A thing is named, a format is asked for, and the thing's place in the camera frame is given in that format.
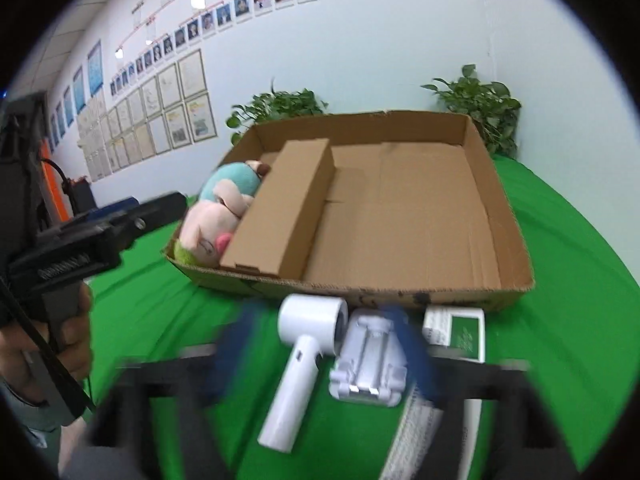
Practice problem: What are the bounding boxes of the white folding phone stand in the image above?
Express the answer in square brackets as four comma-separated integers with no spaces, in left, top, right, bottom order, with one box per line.
[329,309,408,408]

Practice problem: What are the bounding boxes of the white hair dryer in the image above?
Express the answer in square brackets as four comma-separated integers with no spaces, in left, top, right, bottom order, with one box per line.
[257,294,348,453]

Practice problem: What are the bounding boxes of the long brown cardboard box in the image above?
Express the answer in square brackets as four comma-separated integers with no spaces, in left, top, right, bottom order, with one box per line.
[220,139,335,280]

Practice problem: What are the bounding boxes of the pink pig plush toy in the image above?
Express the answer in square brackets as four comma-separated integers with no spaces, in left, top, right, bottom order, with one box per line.
[174,160,271,268]

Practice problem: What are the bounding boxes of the person's left hand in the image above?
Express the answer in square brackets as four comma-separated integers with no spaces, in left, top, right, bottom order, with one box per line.
[0,282,96,403]

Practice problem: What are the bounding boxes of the white green printed box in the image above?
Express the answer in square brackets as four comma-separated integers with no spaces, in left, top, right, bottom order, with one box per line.
[380,306,486,479]

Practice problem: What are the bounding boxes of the large shallow cardboard tray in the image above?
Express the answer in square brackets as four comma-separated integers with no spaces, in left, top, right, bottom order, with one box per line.
[165,110,535,311]

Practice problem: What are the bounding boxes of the green tablecloth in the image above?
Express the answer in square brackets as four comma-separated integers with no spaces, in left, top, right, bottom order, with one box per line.
[91,157,639,479]

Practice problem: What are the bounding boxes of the grey jacket sleeve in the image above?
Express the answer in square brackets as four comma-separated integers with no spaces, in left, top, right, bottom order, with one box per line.
[1,379,61,451]

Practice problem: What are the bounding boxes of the left potted green plant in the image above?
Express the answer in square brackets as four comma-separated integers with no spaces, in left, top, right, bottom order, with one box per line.
[226,80,329,146]

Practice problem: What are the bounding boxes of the potted green plant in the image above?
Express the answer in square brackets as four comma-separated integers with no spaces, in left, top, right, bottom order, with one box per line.
[421,64,522,158]
[226,80,329,146]

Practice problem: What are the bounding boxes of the right potted green plant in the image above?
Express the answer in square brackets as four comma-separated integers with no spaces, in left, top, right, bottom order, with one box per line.
[421,64,522,158]

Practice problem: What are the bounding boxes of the staff photo row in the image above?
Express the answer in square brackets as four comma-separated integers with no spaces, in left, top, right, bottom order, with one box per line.
[107,0,316,98]

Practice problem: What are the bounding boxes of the framed certificates on wall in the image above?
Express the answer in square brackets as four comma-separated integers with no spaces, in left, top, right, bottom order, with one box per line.
[77,49,217,182]

